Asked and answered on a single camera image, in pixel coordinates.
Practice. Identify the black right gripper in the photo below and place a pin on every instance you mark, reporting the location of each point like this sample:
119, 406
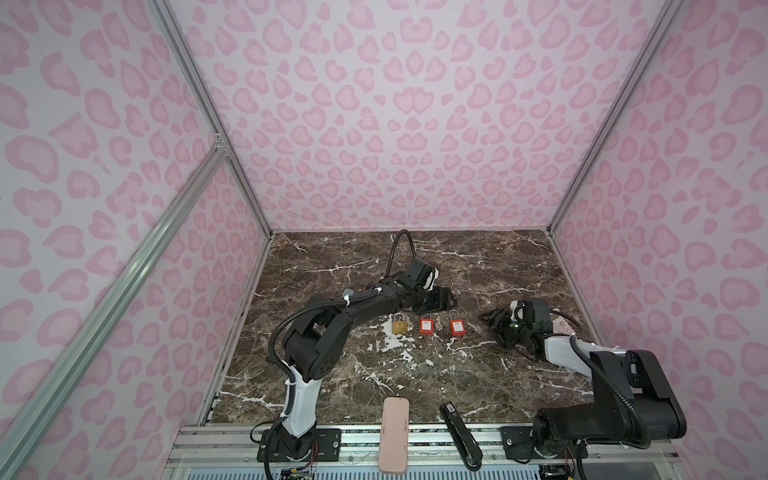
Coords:
499, 320

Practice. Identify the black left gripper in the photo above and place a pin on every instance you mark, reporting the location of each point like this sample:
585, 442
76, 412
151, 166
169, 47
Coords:
439, 303

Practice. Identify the red padlock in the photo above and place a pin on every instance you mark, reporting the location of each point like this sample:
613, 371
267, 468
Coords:
427, 326
457, 325

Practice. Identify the brass padlock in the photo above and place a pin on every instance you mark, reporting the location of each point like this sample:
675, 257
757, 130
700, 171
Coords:
399, 325

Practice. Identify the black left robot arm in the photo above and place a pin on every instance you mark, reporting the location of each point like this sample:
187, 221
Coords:
308, 344

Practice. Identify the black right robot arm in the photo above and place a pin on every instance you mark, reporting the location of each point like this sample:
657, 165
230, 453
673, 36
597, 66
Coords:
633, 403

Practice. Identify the pink calculator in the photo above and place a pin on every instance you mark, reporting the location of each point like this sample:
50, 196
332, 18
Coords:
562, 326

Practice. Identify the black stapler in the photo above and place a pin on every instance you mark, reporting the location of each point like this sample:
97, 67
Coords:
464, 441

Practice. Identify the pink rectangular case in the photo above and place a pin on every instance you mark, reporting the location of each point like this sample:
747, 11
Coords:
393, 442

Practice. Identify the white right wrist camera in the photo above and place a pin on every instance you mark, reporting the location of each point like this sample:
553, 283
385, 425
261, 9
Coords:
517, 309

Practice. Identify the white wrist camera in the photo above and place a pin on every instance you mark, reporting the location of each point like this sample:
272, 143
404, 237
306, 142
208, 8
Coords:
517, 309
428, 278

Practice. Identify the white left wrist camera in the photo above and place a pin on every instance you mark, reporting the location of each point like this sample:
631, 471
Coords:
428, 278

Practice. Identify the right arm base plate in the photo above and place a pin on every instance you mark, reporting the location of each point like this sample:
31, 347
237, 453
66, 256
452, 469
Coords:
527, 444

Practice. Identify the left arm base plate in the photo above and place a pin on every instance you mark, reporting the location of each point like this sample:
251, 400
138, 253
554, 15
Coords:
319, 443

